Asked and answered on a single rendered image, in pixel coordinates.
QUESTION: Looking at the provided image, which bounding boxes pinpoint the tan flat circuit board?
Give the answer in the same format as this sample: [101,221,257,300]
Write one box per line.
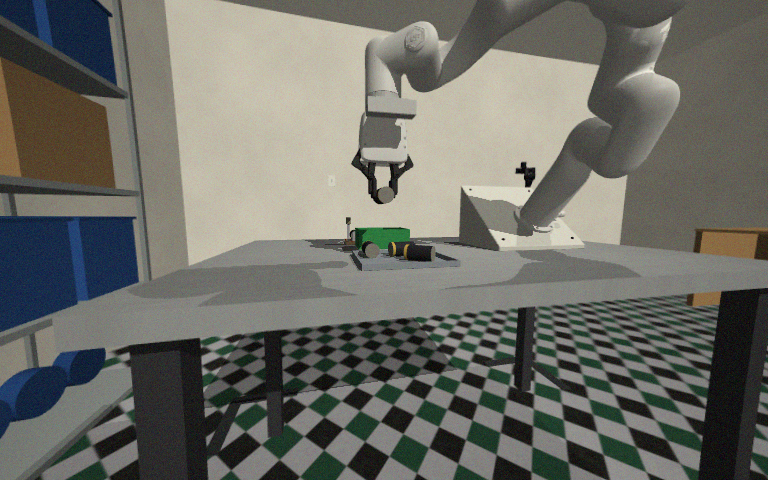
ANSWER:
[344,217,355,245]

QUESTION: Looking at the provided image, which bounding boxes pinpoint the green open box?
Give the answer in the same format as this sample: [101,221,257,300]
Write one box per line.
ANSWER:
[355,227,410,250]

